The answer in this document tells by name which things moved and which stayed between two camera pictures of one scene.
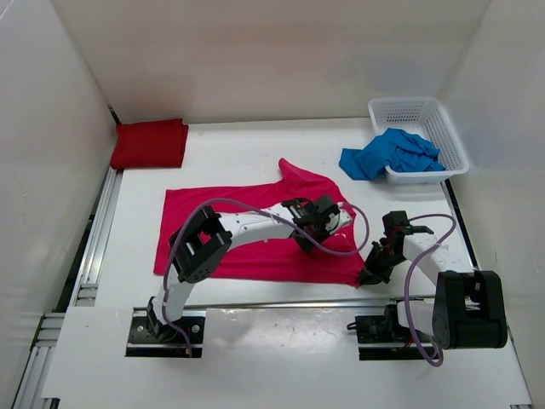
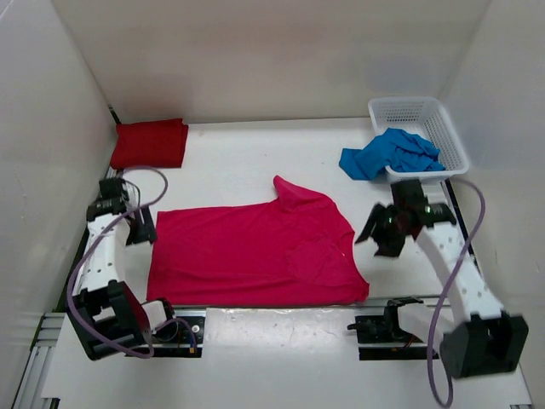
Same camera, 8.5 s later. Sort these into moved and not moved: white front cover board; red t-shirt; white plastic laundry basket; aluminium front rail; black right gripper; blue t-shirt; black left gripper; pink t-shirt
Moved: black right gripper; pink t-shirt; black left gripper
Not moved: white front cover board; aluminium front rail; blue t-shirt; white plastic laundry basket; red t-shirt
